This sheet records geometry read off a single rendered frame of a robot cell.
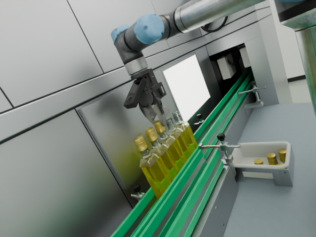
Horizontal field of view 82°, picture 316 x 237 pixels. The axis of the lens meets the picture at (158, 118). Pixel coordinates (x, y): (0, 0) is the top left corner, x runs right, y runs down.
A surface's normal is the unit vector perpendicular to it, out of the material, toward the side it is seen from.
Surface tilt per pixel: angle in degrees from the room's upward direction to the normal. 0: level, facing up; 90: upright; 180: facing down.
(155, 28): 90
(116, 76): 90
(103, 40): 90
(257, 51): 90
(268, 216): 0
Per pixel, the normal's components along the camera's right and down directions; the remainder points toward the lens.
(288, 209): -0.40, -0.88
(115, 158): 0.73, -0.13
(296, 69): -0.55, 0.46
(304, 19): -0.29, 0.95
